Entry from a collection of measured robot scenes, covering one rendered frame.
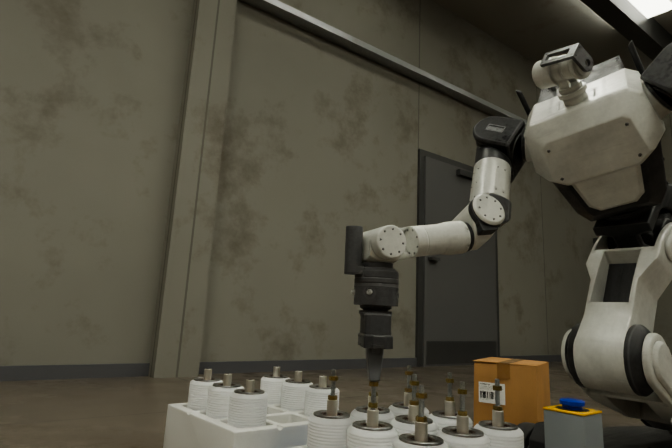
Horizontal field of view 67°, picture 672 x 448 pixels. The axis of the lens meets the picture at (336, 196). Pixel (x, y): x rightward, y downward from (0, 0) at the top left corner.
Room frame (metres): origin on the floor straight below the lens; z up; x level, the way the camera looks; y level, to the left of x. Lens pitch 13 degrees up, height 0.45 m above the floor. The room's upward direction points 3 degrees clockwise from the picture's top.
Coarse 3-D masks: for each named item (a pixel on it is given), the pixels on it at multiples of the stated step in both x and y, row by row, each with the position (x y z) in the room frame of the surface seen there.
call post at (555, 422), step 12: (552, 420) 0.92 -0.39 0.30; (564, 420) 0.91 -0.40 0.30; (576, 420) 0.89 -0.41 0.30; (588, 420) 0.89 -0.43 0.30; (600, 420) 0.92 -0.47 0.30; (552, 432) 0.92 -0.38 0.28; (564, 432) 0.91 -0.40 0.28; (576, 432) 0.89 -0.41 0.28; (588, 432) 0.89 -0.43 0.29; (600, 432) 0.92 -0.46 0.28; (552, 444) 0.92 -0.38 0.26; (564, 444) 0.91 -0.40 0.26; (576, 444) 0.89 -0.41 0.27; (588, 444) 0.89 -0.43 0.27; (600, 444) 0.92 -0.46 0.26
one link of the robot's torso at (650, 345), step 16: (656, 336) 1.07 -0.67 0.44; (656, 352) 1.05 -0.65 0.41; (656, 368) 1.05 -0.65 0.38; (656, 384) 1.06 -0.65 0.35; (608, 400) 1.22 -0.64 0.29; (624, 400) 1.27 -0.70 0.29; (640, 400) 1.15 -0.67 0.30; (656, 400) 1.12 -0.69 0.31; (640, 416) 1.32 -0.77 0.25; (656, 416) 1.29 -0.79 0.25
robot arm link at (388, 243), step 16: (352, 240) 0.99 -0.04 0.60; (368, 240) 0.99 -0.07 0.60; (384, 240) 0.96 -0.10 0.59; (400, 240) 0.98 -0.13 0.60; (352, 256) 0.99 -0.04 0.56; (368, 256) 0.99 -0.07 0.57; (384, 256) 0.97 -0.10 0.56; (352, 272) 0.99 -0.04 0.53; (368, 272) 0.99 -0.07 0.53; (384, 272) 0.99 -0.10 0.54
